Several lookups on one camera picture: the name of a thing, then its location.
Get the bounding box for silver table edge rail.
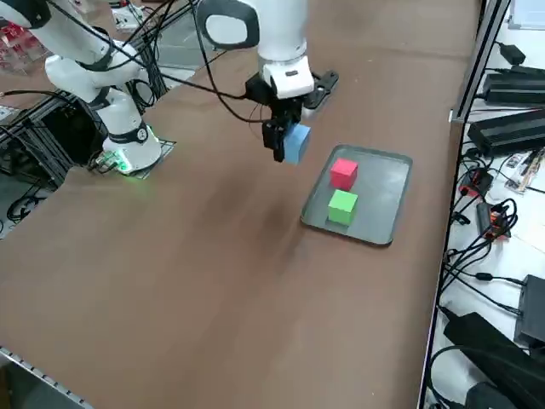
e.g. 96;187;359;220
0;344;93;409

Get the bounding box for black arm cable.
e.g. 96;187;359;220
46;0;273;125

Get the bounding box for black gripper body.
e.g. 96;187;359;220
271;95;306;127

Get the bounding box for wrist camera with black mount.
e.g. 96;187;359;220
302;70;341;112

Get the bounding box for black power brick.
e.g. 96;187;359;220
513;274;545;347

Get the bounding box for printed paper labels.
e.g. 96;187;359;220
504;151;545;195

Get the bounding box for blue square foam block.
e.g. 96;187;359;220
284;123;313;166

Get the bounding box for red and black hub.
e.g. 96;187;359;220
475;201;512;240
458;167;495;198

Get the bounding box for black metal frame rack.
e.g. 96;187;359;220
0;91;110;191

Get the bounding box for green square foam block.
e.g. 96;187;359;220
326;189;359;226

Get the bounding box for silver aluminium camera post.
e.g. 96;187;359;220
450;0;512;124

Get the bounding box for white board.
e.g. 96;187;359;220
508;0;545;31

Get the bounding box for small black power adapter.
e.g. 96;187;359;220
498;42;527;65

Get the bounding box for red square foam block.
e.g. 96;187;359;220
330;158;359;192

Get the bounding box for black cable with inline block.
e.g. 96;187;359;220
440;251;529;303

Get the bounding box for black folded tripod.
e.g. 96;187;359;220
442;313;545;409

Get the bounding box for gray metal tray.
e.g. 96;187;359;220
300;143;414;247

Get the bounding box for black wrist connector box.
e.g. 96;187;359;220
245;75;274;104

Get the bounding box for clear box with red items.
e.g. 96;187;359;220
0;19;46;76

